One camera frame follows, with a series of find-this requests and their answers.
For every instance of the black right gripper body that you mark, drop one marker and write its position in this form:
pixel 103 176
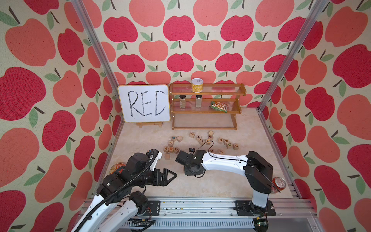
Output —
pixel 187 171

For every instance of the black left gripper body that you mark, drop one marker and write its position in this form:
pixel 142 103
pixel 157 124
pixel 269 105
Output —
pixel 152 177

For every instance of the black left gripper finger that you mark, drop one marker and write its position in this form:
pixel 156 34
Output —
pixel 167 181
pixel 168 173

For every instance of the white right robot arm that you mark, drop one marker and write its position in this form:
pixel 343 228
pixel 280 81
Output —
pixel 253 166

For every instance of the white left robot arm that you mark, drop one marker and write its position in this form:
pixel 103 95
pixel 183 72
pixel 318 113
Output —
pixel 116 197

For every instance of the whiteboard with RED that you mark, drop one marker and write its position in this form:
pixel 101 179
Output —
pixel 145 103

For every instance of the wooden block pile under gripper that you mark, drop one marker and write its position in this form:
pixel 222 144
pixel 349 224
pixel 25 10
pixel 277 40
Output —
pixel 174 150

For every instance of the round tin left floor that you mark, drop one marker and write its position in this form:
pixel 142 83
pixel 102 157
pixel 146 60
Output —
pixel 116 166

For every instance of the wooden block brown D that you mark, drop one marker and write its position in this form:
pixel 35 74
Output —
pixel 236 146

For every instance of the wooden whiteboard easel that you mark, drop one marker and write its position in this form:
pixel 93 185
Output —
pixel 140 125

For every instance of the snack packet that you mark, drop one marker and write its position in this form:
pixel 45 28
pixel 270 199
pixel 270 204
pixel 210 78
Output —
pixel 219 106

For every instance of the spice jar right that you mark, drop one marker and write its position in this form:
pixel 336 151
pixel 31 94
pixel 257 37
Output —
pixel 198 101

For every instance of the spice jar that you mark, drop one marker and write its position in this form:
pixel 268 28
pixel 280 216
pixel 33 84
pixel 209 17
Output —
pixel 198 101
pixel 182 101

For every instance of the spice jar left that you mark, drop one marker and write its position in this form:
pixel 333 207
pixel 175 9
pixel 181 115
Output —
pixel 182 101

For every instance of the wooden two-tier shelf rack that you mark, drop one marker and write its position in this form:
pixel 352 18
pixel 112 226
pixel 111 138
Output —
pixel 227 93

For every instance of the yellow tin can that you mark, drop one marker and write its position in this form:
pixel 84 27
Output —
pixel 197 85

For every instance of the red soda can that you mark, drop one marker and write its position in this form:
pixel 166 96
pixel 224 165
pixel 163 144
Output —
pixel 278 185

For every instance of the aluminium front rail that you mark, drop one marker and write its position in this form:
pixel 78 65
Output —
pixel 197 214

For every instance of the aluminium corner post left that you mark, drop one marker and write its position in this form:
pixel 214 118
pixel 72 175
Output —
pixel 90 31

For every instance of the aluminium corner post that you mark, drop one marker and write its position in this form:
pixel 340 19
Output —
pixel 308 24
pixel 90 31

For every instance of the aluminium corner post right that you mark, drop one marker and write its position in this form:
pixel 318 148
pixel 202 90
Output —
pixel 308 24

